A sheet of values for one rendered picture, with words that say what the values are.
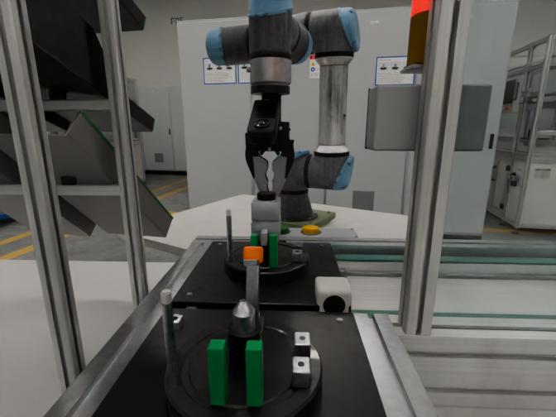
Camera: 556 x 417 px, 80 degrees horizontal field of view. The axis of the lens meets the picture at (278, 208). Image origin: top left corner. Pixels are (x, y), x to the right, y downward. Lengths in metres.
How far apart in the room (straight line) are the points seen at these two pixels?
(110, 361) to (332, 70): 0.91
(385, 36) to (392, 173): 1.29
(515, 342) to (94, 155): 0.58
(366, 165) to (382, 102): 3.18
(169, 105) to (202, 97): 4.76
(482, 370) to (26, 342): 0.66
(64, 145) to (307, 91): 3.18
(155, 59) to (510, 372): 9.27
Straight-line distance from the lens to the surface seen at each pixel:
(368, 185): 3.60
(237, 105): 3.71
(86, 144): 0.51
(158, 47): 9.42
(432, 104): 0.37
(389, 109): 0.39
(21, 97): 0.38
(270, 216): 0.50
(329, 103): 1.07
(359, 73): 3.57
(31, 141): 0.37
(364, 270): 0.68
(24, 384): 0.61
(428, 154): 0.37
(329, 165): 1.07
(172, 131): 8.58
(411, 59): 0.41
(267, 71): 0.61
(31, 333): 0.72
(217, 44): 0.78
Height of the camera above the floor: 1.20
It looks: 14 degrees down
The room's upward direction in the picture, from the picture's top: straight up
